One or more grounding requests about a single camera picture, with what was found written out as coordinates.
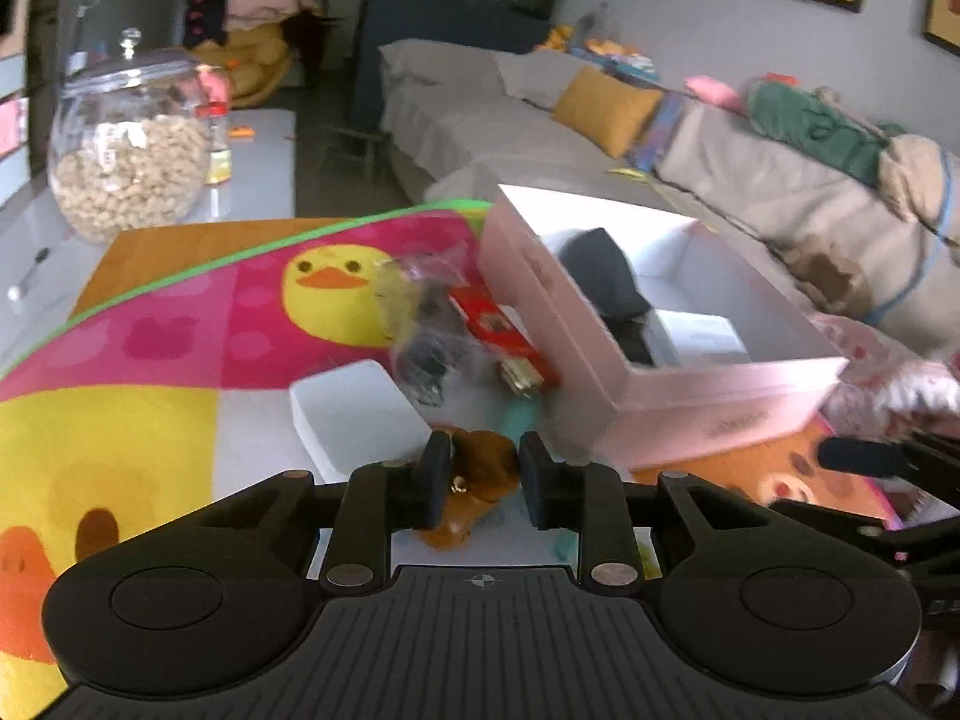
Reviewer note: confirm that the black rounded item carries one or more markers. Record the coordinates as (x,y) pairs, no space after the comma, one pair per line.
(600,270)

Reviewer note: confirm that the beige plush toy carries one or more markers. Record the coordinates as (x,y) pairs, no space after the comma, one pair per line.
(919,172)

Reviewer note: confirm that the small pink toy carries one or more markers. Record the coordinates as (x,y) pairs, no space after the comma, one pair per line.
(214,84)

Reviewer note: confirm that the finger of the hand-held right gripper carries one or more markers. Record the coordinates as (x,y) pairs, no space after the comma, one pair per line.
(859,457)
(840,519)

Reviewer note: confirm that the pile of small toys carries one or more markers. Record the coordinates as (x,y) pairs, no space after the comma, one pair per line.
(600,52)

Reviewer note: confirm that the grey covered sofa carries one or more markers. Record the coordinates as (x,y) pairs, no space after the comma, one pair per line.
(465,127)

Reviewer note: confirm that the black pink-dotted garment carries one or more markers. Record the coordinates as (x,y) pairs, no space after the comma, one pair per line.
(206,7)

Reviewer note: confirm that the colourful printed play mat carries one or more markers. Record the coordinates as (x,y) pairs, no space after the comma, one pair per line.
(150,330)

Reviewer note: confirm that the small bottle with red cap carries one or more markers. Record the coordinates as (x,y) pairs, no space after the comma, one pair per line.
(217,165)

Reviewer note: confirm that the yellow cushion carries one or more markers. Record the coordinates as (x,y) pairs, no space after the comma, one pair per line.
(607,109)

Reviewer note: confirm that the white rectangular box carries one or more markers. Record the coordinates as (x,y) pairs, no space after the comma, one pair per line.
(352,412)

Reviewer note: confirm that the white-tipped spoon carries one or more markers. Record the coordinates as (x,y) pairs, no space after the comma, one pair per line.
(30,274)

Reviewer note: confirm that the shiny colourful book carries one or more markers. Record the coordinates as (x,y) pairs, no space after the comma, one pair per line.
(656,131)

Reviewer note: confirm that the small white box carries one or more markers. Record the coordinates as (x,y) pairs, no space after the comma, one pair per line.
(701,334)

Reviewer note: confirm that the pink plush toy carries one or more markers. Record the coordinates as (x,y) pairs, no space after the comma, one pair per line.
(712,90)

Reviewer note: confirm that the red packet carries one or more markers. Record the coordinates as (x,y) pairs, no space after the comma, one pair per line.
(487,319)

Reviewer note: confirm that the yellow plush chair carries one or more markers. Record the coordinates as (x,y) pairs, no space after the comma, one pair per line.
(259,60)

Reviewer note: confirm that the white media cabinet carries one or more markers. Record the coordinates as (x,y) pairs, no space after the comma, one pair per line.
(11,127)

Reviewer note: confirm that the strawberry print cloth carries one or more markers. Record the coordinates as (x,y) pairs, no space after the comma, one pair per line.
(900,382)

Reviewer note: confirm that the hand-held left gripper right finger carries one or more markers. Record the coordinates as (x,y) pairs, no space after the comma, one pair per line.
(534,480)

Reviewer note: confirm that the glass jar of nuts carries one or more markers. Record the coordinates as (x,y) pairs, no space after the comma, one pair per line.
(127,165)

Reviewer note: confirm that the green plush toy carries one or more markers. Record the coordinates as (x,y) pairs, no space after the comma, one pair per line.
(810,127)

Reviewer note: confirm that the pink cardboard box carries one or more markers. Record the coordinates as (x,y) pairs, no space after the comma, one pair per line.
(675,405)

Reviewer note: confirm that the small orange item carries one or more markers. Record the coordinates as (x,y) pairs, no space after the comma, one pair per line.
(241,134)

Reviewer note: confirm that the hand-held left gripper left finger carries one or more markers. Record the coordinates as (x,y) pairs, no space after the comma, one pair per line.
(435,476)

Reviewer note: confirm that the dark blue cabinet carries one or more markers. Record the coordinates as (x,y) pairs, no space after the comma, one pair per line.
(435,22)

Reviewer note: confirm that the brown plush toy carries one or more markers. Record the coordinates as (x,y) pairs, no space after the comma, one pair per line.
(821,274)

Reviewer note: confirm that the teal plastic item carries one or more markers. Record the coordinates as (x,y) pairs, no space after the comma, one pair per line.
(517,420)

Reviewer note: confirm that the clear plastic bag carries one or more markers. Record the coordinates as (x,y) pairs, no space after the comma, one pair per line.
(427,345)

